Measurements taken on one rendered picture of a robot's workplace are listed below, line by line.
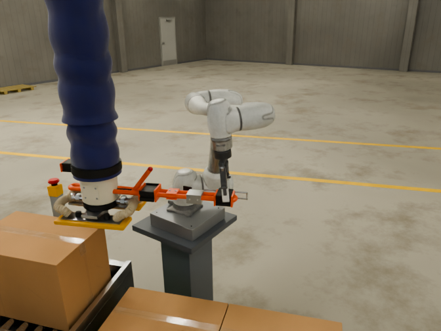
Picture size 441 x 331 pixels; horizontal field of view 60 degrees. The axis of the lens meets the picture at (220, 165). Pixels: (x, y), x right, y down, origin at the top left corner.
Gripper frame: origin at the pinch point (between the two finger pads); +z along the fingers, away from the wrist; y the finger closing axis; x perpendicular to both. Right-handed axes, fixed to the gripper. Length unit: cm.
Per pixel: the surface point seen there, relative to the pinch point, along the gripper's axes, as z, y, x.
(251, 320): 75, -2, 6
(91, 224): 9, 10, -61
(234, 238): 130, -167, -16
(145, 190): -2.1, -1.2, -37.2
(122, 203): 4.3, -1.7, -49.5
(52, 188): 21, -61, -120
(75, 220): 8, 7, -69
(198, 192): 0.0, -0.4, -12.6
